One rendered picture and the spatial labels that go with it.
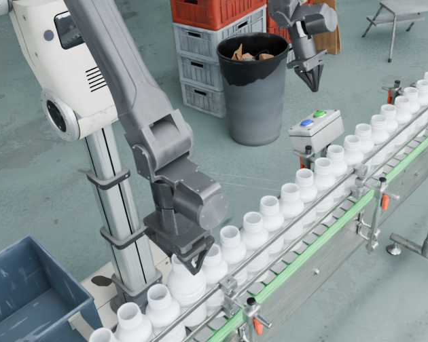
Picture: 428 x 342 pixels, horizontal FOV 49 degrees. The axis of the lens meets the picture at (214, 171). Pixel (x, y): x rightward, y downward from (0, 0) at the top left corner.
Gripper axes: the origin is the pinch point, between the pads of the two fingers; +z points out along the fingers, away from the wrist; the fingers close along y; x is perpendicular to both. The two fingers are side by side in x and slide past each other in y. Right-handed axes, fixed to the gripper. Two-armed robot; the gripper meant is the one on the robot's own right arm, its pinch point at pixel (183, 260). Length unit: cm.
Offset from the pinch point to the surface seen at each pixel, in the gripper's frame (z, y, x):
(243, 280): 14.4, 2.2, 12.0
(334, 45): 108, -170, 312
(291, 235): 13.5, 2.3, 27.7
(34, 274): 37, -57, -12
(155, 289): 3.3, -1.4, -5.8
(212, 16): 42, -175, 174
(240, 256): 7.0, 2.3, 11.7
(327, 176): 5.3, 1.8, 40.8
